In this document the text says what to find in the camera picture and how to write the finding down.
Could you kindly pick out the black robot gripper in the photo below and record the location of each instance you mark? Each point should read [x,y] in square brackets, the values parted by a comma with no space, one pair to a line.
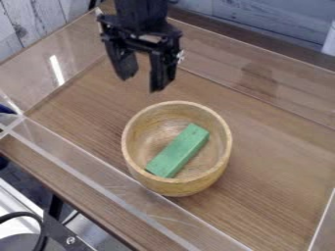
[138,28]

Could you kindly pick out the green rectangular block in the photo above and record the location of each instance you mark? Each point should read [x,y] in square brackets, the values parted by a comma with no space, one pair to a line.
[168,162]

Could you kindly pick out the brown wooden bowl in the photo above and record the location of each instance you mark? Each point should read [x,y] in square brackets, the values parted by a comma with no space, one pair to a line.
[148,132]

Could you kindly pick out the clear acrylic tray enclosure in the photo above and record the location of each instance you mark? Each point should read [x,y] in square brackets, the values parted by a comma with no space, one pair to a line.
[272,201]

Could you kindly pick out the black metal bracket with screw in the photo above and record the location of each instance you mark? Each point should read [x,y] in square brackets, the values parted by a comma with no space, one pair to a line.
[61,239]

